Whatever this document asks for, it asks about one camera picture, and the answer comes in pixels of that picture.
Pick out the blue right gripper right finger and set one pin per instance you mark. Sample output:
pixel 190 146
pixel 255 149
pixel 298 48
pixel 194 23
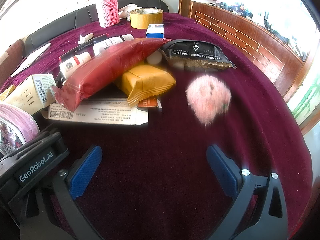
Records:
pixel 258 210

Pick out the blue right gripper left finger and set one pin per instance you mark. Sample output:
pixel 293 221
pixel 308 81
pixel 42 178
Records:
pixel 71 184

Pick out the long white orange box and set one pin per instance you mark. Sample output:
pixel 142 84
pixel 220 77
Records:
pixel 110 111

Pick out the white cardboard medicine box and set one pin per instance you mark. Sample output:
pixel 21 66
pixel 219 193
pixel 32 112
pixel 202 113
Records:
pixel 33 94

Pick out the red foil snack bag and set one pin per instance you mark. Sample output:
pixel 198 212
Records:
pixel 103 69

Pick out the white pill bottle red label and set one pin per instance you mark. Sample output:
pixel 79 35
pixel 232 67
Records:
pixel 69 66

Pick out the pink fluffy pompom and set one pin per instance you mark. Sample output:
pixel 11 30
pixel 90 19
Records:
pixel 208 97

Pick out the black marker red cap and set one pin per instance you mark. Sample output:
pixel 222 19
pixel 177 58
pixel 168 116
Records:
pixel 82 47

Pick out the white bottle green label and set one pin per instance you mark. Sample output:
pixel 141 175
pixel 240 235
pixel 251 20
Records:
pixel 104 44

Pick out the maroon velvet bedspread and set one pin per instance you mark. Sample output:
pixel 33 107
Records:
pixel 154 181

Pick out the yellow snack packet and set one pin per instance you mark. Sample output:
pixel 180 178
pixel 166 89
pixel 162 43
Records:
pixel 144 81

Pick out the white notepad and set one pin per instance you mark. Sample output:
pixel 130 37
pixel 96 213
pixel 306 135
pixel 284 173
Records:
pixel 30 59

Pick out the small white crumpled tissue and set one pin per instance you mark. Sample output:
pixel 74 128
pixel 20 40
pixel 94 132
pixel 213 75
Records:
pixel 83 39

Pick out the brown wooden cabinet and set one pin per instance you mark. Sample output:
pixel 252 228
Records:
pixel 275 59

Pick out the black grain bag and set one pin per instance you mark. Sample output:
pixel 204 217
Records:
pixel 199 56

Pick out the blue white small box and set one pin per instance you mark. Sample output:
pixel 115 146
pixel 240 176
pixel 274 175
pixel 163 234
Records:
pixel 155 31

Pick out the pink knitted bottle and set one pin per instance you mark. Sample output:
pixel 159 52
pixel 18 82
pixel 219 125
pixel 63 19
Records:
pixel 107 11

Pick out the white plush toy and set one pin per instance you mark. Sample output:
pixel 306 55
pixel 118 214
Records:
pixel 124 12

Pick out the yellow tape roll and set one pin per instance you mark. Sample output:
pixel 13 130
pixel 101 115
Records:
pixel 141 18

